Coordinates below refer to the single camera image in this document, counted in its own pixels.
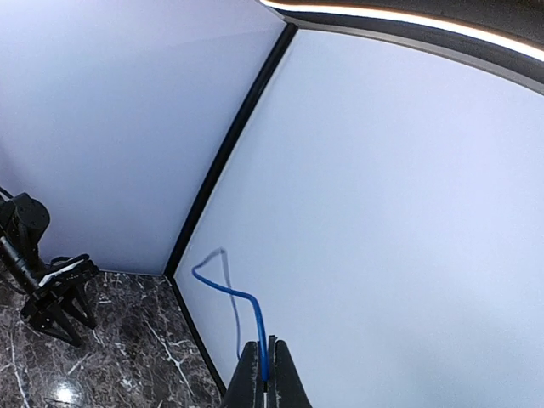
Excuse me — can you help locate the black top frame bar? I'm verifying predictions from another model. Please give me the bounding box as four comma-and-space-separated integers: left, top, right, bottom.
264, 1, 543, 94

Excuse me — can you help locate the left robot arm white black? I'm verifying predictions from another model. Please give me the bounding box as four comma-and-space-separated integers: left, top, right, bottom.
1, 189, 99, 348

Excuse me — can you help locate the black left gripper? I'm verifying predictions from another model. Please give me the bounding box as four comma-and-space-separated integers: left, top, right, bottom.
20, 284, 96, 347

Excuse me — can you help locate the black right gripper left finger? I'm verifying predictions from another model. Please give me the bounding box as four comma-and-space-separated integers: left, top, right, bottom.
220, 342, 264, 408

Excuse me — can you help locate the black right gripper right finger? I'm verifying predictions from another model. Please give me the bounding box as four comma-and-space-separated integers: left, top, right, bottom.
266, 336, 312, 408

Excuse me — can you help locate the black frame post left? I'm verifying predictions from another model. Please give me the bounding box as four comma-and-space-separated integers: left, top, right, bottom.
164, 23, 298, 279

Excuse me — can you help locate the blue cable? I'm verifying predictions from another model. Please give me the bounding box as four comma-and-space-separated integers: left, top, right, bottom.
191, 246, 269, 380

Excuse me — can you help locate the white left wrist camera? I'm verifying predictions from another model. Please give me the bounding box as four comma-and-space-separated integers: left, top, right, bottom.
38, 254, 99, 288

